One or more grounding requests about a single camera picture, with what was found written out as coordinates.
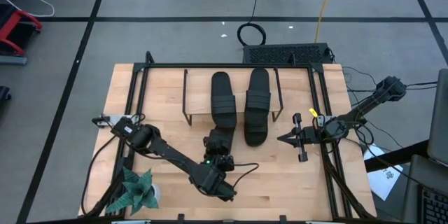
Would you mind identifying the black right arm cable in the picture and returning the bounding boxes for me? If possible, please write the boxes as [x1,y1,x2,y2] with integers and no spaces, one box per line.
[404,80,439,91]

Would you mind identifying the white paper sheet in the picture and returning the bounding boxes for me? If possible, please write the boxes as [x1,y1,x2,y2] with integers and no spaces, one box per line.
[363,145,404,201]

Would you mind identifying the wooden shelf black metal legs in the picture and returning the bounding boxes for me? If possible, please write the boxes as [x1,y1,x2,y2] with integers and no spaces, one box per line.
[181,66,284,127]

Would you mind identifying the long black power cable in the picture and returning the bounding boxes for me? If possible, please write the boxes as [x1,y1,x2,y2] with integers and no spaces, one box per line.
[237,0,269,47]

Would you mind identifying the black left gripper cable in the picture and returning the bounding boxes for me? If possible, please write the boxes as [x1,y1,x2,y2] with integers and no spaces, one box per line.
[232,162,260,190]

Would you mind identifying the black rubber slide sandal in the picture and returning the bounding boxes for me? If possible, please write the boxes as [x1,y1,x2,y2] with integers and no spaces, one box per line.
[244,67,272,148]
[210,71,238,130]

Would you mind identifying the green potted plant white pot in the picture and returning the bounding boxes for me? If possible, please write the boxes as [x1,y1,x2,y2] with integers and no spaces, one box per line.
[106,167,162,216]

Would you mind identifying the black perforated computer case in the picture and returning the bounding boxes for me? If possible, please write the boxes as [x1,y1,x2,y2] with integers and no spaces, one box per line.
[242,43,333,66]

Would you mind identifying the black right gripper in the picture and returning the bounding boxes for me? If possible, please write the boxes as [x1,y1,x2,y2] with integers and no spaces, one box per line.
[277,113,325,163]

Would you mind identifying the red metal cart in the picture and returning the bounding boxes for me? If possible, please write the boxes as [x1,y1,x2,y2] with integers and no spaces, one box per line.
[0,3,43,66]

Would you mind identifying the black left arm base cable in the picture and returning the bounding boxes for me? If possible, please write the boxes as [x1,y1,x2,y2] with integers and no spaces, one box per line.
[80,134,118,216]

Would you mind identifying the small black floor object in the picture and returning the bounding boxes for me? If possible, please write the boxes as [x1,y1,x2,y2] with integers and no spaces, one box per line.
[0,85,12,103]

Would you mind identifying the grey laptop with keyboard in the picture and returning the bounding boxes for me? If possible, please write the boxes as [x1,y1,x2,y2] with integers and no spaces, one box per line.
[401,153,448,224]

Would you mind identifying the black metal rig frame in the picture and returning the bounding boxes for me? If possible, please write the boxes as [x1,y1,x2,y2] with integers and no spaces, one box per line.
[80,50,377,224]

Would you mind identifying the grey flat device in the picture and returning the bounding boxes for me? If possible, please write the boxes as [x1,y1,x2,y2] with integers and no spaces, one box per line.
[427,68,448,167]

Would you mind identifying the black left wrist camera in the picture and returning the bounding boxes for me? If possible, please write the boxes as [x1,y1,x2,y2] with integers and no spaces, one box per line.
[215,153,235,173]

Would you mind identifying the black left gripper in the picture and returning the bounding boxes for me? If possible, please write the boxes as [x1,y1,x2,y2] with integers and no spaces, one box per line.
[202,127,235,169]

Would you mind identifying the yellow cable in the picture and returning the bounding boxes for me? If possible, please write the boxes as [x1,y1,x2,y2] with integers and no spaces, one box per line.
[314,0,340,44]

